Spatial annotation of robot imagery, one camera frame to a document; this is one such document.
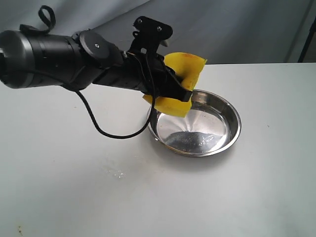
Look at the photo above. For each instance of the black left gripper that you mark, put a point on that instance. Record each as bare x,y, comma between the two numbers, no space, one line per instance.
129,71

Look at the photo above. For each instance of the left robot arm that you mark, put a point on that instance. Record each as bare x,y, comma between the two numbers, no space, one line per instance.
84,59

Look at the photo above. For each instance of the yellow sponge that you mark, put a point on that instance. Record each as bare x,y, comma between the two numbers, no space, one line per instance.
186,68

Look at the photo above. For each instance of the black backdrop stand pole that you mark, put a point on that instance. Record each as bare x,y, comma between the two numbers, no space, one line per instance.
308,41

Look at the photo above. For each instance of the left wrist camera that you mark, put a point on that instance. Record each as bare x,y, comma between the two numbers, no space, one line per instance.
149,34

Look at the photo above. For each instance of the round stainless steel dish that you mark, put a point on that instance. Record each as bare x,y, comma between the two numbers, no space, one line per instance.
211,126

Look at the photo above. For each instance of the grey backdrop cloth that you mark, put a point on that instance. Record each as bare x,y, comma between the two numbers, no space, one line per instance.
222,31

